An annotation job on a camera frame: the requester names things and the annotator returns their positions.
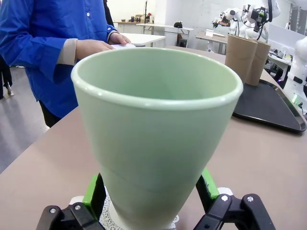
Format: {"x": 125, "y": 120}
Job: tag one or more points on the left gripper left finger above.
{"x": 72, "y": 218}

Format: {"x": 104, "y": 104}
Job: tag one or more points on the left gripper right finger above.
{"x": 239, "y": 215}

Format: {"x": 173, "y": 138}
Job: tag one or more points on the white paper doily coaster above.
{"x": 108, "y": 215}
{"x": 123, "y": 46}

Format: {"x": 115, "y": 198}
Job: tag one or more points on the light green tall cup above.
{"x": 156, "y": 143}

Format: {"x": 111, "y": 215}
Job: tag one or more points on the person's left forearm blue sleeve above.
{"x": 110, "y": 31}

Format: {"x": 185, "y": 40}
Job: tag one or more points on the person's right forearm blue sleeve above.
{"x": 43, "y": 52}

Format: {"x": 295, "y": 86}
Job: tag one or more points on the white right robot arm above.
{"x": 299, "y": 67}

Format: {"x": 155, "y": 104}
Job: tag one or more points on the person's right hand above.
{"x": 91, "y": 46}

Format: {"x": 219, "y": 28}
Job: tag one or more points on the person's left hand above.
{"x": 118, "y": 38}

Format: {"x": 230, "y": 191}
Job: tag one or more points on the black plastic tray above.
{"x": 266, "y": 107}

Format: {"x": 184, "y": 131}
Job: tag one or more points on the grey desk with white box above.
{"x": 211, "y": 39}

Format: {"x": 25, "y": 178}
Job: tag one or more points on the person in blue shirt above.
{"x": 36, "y": 36}

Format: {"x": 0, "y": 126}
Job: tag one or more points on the white rounded table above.
{"x": 144, "y": 38}

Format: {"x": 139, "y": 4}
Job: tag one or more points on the white lab robot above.
{"x": 254, "y": 14}
{"x": 227, "y": 16}

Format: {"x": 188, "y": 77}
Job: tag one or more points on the grey long lab desk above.
{"x": 165, "y": 26}

